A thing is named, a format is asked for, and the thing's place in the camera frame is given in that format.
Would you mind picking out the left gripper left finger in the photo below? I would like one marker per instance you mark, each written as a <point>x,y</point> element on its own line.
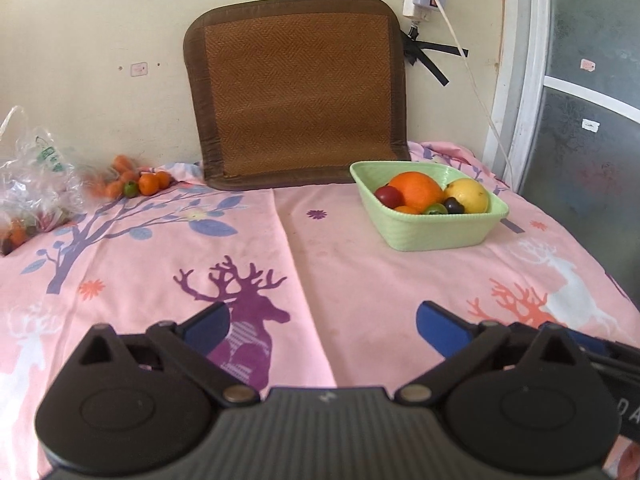
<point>126,404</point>

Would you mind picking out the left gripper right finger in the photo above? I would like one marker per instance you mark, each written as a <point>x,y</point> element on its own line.
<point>523,400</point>

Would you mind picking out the orange mandarin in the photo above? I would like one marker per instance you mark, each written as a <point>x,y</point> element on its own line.
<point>407,210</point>

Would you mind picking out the dark plum right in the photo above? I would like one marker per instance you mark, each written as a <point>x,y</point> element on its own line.
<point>453,206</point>

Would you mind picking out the yellow lemon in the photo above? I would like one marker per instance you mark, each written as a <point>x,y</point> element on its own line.
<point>470,194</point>

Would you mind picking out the green tomato front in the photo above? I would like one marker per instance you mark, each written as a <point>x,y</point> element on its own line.
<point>436,209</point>

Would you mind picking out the pink deer bedsheet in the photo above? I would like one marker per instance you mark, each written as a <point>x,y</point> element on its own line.
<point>317,298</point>

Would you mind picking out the light green basket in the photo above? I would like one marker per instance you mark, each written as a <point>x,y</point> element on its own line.
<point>422,232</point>

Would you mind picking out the pile of small oranges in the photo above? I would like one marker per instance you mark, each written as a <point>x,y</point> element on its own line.
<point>126,179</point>

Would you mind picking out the large orange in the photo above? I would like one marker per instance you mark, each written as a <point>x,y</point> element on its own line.
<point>418,190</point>

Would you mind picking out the clear plastic bag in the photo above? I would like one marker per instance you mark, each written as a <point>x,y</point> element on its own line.
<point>41,188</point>

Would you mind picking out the red cherry tomato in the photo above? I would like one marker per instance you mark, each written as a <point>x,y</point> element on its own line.
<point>389,197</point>

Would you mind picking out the brown woven seat cushion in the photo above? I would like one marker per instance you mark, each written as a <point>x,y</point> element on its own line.
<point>293,92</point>

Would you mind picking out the black tape strips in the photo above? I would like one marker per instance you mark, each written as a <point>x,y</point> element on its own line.
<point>415,50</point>

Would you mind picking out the glass door white frame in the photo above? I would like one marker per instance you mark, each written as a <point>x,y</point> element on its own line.
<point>570,127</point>

